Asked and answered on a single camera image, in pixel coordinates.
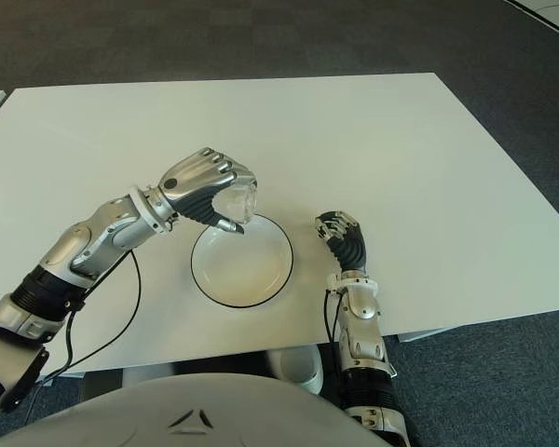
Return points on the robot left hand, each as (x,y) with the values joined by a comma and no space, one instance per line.
(195,186)

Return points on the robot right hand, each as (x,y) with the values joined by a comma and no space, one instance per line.
(349,247)

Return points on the clear water bottle blue cap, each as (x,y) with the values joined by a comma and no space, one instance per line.
(240,205)

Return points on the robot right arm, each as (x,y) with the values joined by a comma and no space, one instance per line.
(365,335)

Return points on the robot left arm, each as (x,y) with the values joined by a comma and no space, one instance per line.
(74,251)

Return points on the white plate black rim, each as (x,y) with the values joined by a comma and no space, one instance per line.
(242,270)

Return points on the white robot leg cover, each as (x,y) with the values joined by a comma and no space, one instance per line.
(303,368)

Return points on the grey robot torso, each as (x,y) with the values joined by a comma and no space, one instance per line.
(191,410)

